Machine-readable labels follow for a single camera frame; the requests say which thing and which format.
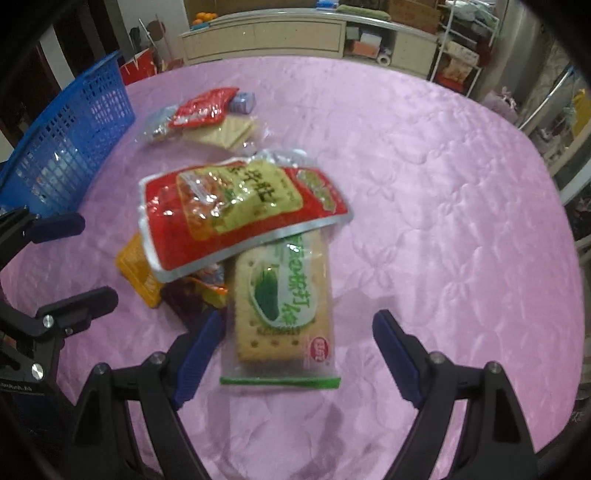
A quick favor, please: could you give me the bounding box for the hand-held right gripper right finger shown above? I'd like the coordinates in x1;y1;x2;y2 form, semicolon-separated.
372;309;539;480

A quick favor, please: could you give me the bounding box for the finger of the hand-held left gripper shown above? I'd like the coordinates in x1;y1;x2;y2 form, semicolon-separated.
0;208;86;269
0;286;119;376

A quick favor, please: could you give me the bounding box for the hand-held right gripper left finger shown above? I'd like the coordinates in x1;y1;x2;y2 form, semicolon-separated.
65;310;223;480

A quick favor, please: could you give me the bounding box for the dark purple snack packet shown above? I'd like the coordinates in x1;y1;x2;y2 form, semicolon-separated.
164;263;230;331

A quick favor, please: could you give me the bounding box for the orange snack packet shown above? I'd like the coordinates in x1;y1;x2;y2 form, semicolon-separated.
115;233;165;309

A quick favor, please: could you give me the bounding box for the green print cracker packet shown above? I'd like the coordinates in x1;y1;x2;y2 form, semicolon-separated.
219;228;342;391

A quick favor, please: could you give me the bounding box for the blue plastic basket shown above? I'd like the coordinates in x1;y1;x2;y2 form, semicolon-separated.
0;50;137;219

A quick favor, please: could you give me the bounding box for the large red snack packet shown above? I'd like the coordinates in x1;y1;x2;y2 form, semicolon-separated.
139;148;352;283

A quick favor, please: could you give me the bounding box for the small red snack packet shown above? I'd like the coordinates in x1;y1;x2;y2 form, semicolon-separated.
168;87;240;129

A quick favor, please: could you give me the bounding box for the clear plain cracker packet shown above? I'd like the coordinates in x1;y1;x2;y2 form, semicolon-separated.
185;113;260;153

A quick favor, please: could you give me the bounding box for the clear bluish snack packet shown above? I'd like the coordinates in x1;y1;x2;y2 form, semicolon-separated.
136;105;185;145

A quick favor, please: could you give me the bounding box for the pink tablecloth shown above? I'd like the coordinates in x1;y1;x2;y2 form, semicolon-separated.
0;56;583;480

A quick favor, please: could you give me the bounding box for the red paper bag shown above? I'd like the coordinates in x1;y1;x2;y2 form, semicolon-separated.
120;47;160;86

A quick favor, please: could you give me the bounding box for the pink bag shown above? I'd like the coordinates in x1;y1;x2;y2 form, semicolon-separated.
482;88;520;123

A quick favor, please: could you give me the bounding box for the cream low cabinet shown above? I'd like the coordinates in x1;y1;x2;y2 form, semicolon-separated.
179;10;444;77

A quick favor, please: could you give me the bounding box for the yellow bag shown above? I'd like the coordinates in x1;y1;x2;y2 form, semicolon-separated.
571;90;591;137

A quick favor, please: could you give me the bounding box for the white metal rack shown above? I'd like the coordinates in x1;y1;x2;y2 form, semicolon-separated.
427;0;502;96

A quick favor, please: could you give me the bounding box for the brown cardboard box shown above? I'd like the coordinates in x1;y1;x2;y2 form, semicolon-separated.
388;0;442;33

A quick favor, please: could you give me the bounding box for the green cushion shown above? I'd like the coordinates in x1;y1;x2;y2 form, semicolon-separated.
336;4;391;22

